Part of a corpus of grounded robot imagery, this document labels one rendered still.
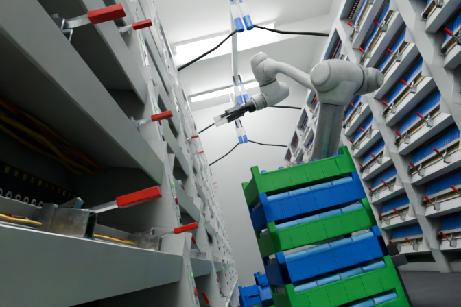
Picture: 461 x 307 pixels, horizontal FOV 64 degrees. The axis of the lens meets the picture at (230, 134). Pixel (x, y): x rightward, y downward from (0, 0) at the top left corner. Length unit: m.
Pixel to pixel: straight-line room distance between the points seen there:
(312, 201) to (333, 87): 0.55
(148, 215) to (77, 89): 0.42
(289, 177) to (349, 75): 0.59
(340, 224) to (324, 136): 0.52
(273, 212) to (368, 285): 0.30
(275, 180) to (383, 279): 0.38
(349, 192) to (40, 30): 0.92
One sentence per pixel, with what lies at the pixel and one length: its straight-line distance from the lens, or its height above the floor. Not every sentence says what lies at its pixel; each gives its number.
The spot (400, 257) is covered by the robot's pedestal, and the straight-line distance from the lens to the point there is 1.63.
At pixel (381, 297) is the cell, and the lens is 1.12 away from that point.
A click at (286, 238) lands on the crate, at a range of 1.03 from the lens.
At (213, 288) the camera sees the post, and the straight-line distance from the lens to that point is 1.46.
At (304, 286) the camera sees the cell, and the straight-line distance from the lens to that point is 1.04.
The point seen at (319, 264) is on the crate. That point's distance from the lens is 1.05.
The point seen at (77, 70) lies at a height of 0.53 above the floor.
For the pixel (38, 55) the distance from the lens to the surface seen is 0.35.
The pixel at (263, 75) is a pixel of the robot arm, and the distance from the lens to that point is 1.96.
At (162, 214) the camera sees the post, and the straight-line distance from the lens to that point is 0.77.
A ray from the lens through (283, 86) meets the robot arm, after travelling 2.03.
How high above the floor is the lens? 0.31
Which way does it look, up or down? 19 degrees up
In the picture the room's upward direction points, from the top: 15 degrees counter-clockwise
